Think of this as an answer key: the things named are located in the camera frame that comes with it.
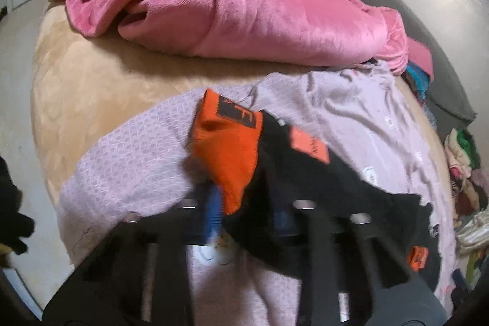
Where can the stack of folded colourful clothes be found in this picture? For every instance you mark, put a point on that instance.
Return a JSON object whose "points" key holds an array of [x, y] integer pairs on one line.
{"points": [[416, 81]]}

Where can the beige bed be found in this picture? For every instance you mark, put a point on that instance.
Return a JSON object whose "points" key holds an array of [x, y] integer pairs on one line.
{"points": [[95, 81]]}

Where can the black garment with orange patches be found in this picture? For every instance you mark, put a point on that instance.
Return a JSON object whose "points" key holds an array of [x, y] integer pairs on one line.
{"points": [[324, 188]]}

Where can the lilac printed blanket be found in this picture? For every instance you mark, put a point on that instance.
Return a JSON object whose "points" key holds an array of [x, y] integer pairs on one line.
{"points": [[133, 165]]}

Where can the dark cloth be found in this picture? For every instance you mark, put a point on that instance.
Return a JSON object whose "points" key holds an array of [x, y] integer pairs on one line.
{"points": [[11, 211]]}

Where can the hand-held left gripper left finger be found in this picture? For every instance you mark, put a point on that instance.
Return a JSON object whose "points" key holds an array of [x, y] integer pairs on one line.
{"points": [[213, 213]]}

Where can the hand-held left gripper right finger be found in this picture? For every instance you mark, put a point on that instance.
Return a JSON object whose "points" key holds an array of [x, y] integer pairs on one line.
{"points": [[324, 234]]}

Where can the grey headboard cushion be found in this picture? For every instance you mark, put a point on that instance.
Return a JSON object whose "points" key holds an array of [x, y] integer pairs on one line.
{"points": [[439, 55]]}

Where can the pile of assorted clothes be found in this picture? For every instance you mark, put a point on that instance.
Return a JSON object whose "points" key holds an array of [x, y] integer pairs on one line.
{"points": [[462, 154]]}

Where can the pink fleece blanket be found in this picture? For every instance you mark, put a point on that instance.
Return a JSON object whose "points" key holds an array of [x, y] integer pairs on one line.
{"points": [[229, 5]]}

